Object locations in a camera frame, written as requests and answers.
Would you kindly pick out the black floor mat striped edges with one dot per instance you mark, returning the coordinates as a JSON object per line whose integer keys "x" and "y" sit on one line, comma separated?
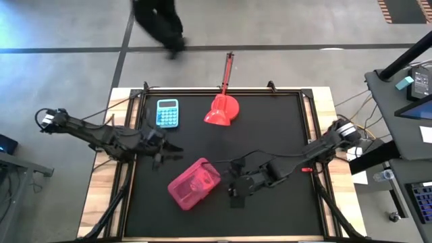
{"x": 405, "y": 10}

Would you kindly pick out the black power adapter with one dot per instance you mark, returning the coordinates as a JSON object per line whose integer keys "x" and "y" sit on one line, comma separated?
{"x": 420, "y": 82}

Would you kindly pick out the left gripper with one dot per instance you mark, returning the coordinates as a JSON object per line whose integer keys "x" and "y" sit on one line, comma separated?
{"x": 153, "y": 141}

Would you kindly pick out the teal calculator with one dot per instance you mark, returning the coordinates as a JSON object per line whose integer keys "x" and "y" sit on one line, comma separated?
{"x": 167, "y": 113}

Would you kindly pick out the pink plastic pencil box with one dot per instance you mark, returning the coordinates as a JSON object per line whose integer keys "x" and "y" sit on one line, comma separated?
{"x": 189, "y": 189}

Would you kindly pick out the black table mat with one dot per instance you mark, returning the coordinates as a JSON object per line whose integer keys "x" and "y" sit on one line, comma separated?
{"x": 287, "y": 209}

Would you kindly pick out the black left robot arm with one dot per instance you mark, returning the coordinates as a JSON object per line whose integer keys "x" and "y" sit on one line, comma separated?
{"x": 94, "y": 135}

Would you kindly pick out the white paper sheet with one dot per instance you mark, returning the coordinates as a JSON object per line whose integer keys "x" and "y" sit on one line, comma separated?
{"x": 360, "y": 177}
{"x": 427, "y": 134}
{"x": 354, "y": 153}

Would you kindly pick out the black keyboard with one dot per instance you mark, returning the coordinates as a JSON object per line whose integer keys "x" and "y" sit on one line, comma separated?
{"x": 423, "y": 202}

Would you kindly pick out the person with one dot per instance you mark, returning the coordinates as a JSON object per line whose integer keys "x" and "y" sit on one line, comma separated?
{"x": 158, "y": 23}

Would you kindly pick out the black round pole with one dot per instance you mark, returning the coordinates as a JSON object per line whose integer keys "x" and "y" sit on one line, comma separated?
{"x": 405, "y": 57}

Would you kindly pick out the grey side desk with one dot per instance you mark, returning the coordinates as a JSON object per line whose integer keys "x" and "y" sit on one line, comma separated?
{"x": 388, "y": 101}

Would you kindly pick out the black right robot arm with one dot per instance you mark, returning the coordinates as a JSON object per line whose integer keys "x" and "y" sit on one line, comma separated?
{"x": 303, "y": 155}

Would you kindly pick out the teal block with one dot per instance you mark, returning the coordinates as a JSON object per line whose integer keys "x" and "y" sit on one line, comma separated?
{"x": 404, "y": 83}

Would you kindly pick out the dark electronic device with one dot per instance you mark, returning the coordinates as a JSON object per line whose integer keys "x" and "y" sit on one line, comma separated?
{"x": 6, "y": 144}

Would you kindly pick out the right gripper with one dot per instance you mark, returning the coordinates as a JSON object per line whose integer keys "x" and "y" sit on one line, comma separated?
{"x": 248, "y": 180}

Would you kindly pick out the black caster wheel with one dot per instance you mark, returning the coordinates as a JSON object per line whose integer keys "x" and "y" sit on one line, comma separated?
{"x": 394, "y": 217}

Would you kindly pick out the clear water bottle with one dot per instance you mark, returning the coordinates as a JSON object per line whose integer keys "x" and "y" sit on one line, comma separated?
{"x": 384, "y": 175}

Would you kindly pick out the black flat screen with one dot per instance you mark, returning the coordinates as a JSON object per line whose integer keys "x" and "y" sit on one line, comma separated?
{"x": 416, "y": 111}

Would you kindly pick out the grey metal desk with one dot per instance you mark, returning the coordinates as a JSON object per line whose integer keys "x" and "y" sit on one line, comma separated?
{"x": 20, "y": 165}

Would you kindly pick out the black desk crossbar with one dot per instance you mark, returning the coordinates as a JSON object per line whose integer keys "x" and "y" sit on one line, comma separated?
{"x": 374, "y": 158}

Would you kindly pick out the red desk lamp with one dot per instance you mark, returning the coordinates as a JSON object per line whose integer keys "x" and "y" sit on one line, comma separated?
{"x": 222, "y": 109}

